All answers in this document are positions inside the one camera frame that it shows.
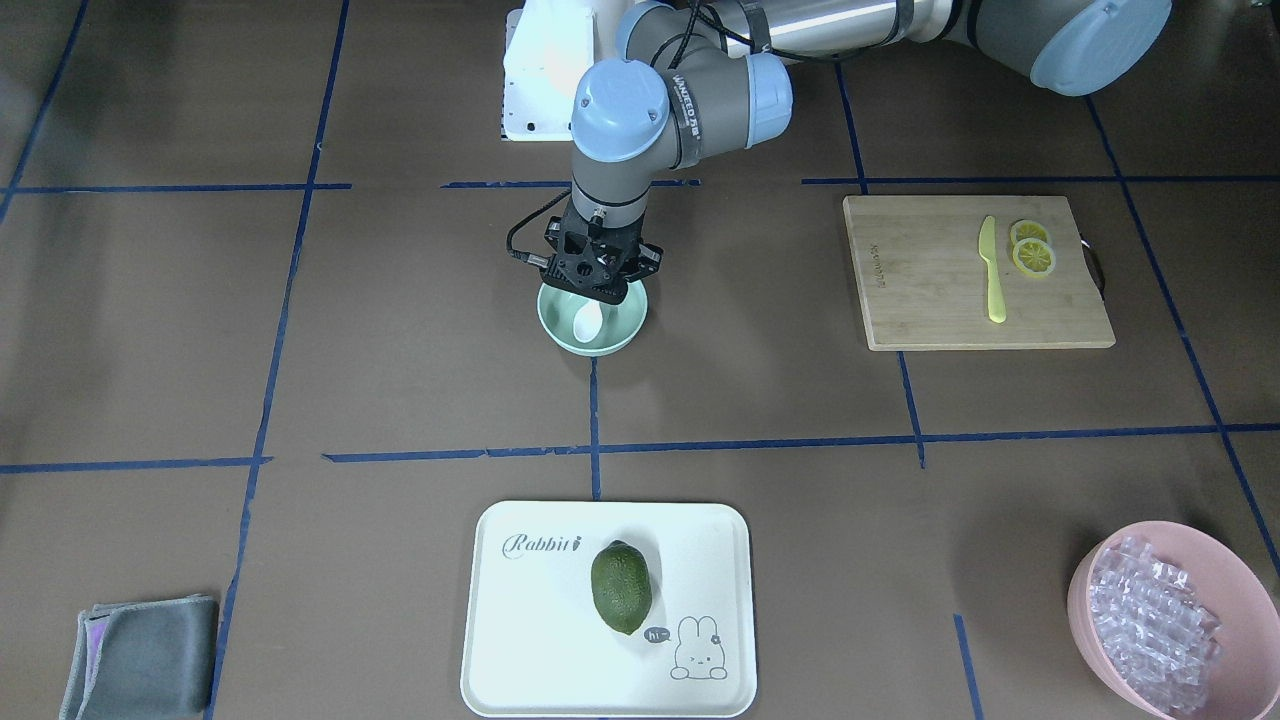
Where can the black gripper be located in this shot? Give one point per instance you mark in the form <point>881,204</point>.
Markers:
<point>650,259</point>

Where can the white plastic spoon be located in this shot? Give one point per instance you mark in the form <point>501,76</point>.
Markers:
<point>588,322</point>

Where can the mint green bowl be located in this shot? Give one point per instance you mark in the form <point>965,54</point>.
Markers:
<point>619,324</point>

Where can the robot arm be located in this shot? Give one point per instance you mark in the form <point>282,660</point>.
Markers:
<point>689,84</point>

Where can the pink bowl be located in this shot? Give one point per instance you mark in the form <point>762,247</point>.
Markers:
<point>1244,683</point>

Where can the green avocado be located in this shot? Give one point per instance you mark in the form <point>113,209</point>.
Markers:
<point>621,588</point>

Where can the bamboo cutting board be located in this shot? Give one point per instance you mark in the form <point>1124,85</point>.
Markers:
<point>922,284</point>

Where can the yellow plastic knife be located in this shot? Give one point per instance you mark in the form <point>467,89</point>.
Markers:
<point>986,246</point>

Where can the cream rabbit tray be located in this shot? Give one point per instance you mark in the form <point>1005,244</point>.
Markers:
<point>535,646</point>

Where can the upper lemon slice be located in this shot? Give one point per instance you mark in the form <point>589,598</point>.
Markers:
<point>1028,229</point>

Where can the lemon slice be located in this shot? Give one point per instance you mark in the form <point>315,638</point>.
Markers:
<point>1034,257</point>
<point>1028,229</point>

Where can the lower lemon slice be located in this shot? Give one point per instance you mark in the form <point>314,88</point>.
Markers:
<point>1034,257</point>

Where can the grey folded cloth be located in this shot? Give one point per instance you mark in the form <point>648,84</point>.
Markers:
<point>143,660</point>

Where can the clear ice cubes pile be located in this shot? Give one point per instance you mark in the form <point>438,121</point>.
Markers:
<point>1153,629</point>

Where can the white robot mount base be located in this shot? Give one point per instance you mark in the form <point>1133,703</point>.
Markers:
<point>566,79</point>

